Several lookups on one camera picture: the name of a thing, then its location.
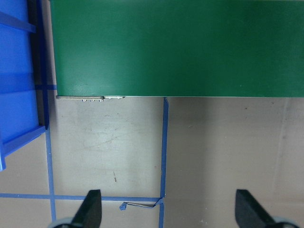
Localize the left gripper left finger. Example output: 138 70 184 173
70 190 102 228

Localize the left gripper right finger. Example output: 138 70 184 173
235 189 276 228

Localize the left blue plastic bin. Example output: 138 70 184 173
0 0 45 171

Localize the green conveyor belt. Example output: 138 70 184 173
50 0 304 99

